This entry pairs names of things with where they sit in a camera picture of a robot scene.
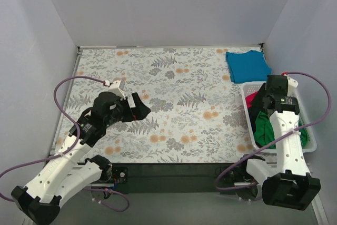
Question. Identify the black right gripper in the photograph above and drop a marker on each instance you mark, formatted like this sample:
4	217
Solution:
262	94

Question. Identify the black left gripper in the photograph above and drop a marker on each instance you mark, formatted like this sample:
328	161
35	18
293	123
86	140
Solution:
130	110

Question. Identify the green t shirt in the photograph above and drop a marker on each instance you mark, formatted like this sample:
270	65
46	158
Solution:
264	133

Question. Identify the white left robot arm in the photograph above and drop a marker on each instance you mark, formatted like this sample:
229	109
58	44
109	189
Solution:
42	198

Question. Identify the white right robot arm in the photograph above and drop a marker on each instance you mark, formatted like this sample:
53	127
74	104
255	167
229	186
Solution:
290	184

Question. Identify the black t shirt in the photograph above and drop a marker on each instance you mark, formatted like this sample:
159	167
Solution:
257	106

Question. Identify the white plastic laundry basket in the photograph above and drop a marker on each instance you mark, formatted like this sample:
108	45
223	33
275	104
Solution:
249	88

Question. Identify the red t shirt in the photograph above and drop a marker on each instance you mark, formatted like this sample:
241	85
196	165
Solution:
250	99

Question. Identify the folded blue t shirt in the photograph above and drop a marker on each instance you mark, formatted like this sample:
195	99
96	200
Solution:
247	67

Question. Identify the floral table cloth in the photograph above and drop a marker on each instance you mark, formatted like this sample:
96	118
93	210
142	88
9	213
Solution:
197	113

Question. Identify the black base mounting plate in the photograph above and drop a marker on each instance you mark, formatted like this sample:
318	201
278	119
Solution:
175	177

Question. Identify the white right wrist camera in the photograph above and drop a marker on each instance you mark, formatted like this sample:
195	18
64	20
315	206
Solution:
292	86

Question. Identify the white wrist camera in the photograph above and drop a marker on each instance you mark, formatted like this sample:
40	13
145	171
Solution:
116	87
292	86

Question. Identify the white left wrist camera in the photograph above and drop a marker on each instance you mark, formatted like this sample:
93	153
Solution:
116	87

